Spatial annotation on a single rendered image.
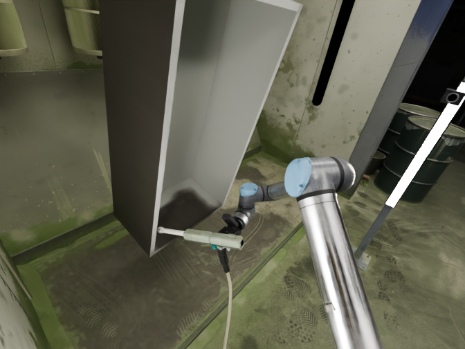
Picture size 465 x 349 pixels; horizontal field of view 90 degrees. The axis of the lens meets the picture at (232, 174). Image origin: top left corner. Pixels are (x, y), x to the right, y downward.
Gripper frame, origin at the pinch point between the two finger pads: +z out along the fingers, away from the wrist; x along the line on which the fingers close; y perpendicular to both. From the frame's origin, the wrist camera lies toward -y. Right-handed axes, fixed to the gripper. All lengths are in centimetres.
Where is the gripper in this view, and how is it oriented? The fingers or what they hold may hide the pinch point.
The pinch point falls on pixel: (218, 245)
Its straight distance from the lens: 111.5
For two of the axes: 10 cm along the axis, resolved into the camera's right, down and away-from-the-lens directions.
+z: -4.2, 4.1, -8.1
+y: 1.9, 9.1, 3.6
